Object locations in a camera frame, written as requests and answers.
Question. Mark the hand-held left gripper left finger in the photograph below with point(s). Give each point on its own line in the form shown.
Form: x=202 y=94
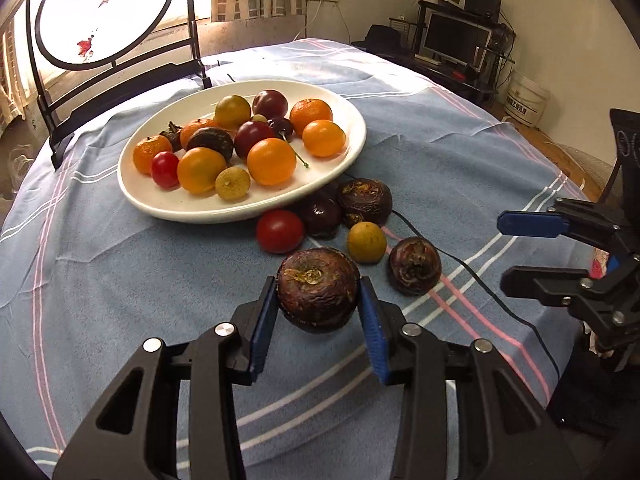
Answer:
x=265 y=320

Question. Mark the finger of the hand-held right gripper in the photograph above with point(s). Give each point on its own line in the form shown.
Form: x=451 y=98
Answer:
x=545 y=285
x=530 y=224

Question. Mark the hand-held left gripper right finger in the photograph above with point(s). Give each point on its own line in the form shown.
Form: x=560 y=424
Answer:
x=375 y=330

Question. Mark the white oval plate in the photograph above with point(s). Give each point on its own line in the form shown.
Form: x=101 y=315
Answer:
x=175 y=205

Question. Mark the large orange mandarin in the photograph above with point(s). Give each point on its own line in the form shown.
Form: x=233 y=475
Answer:
x=271 y=161

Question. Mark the red cherry tomato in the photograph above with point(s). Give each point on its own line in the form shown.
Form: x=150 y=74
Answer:
x=165 y=169
x=280 y=231

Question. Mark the dark red cherry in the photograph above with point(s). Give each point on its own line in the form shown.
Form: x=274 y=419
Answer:
x=281 y=127

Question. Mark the small yellow-brown longan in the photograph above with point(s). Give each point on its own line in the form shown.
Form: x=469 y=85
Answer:
x=258 y=119

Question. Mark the yellow round citrus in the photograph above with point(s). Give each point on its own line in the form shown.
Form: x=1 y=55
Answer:
x=232 y=111

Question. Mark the large dark red plum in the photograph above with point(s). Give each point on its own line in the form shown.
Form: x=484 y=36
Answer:
x=270 y=104

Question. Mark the small yellow lime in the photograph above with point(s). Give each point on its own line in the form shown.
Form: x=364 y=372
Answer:
x=366 y=242

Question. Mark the small dark purple plum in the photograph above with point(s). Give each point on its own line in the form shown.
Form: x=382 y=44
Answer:
x=320 y=215

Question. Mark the white plastic bucket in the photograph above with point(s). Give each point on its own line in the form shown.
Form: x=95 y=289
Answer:
x=525 y=100

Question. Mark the black media shelf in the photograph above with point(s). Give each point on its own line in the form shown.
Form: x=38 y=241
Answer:
x=480 y=87

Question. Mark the smooth orange citrus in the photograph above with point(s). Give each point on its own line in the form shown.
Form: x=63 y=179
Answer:
x=201 y=170

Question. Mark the computer monitor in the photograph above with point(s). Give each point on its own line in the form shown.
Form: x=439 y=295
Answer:
x=455 y=37

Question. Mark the black speaker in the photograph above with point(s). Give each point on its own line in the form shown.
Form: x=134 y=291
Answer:
x=482 y=0

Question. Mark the black hat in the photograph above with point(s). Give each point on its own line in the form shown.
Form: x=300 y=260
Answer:
x=382 y=37

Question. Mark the black metal chair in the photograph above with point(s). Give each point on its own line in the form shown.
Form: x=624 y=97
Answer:
x=100 y=20

